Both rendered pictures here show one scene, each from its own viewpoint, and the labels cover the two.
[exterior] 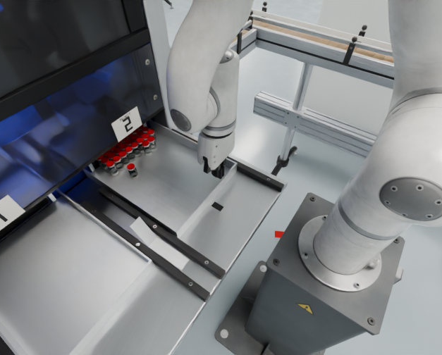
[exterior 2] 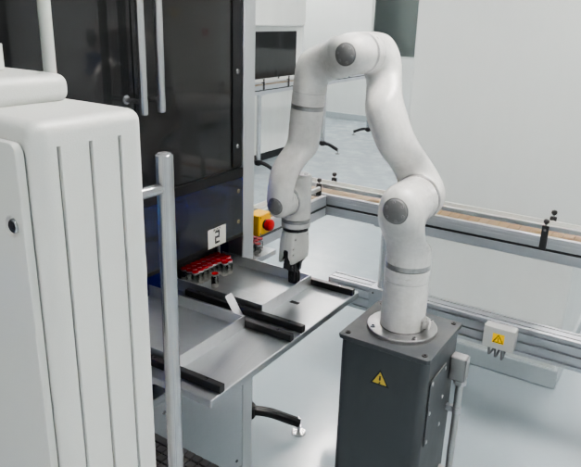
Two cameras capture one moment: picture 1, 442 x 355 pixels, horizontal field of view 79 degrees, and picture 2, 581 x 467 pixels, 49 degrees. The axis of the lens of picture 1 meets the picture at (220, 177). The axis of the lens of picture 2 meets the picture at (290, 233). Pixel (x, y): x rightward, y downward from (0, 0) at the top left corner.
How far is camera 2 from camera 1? 131 cm
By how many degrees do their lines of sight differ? 32
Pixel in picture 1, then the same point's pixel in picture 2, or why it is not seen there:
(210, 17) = (296, 148)
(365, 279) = (422, 336)
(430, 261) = not seen: outside the picture
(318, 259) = (384, 328)
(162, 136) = (235, 266)
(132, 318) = (231, 347)
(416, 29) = (382, 146)
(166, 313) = (258, 346)
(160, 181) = (239, 289)
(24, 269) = not seen: hidden behind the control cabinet
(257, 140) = (337, 359)
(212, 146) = (292, 238)
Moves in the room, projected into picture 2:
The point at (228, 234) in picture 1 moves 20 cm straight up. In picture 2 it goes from (306, 314) to (309, 246)
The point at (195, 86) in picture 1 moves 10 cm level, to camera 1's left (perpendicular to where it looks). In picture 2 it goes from (287, 181) to (250, 180)
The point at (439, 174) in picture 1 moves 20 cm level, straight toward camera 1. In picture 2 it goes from (398, 195) to (339, 208)
